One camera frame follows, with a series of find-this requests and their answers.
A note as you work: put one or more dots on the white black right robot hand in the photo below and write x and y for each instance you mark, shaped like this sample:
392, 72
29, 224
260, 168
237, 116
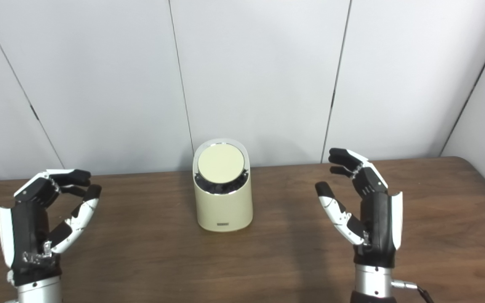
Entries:
379, 227

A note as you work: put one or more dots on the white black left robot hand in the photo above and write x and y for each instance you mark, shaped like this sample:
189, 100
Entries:
23, 227

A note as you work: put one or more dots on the cream-colored round bin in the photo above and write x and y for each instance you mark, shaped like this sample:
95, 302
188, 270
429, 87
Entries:
221, 210

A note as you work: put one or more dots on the cream round bin lid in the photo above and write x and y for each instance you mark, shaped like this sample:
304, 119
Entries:
220, 163

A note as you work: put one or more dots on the black bin liner bag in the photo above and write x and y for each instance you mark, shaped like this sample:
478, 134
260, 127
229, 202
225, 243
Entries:
217, 188

